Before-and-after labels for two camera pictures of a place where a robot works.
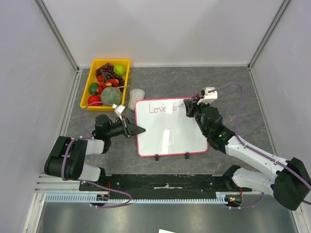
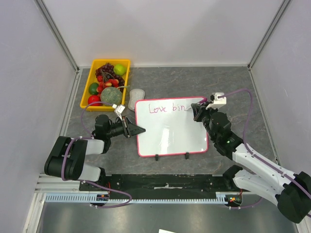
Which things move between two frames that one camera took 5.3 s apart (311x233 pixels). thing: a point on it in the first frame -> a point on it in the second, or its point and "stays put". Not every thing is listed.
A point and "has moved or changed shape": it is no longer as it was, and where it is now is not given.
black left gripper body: (126, 126) stays put
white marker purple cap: (193, 97) has moved or changed shape
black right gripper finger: (187, 103) -> (195, 108)
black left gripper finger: (134, 129) stays put
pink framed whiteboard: (169, 130) stays put
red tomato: (93, 98) stays put
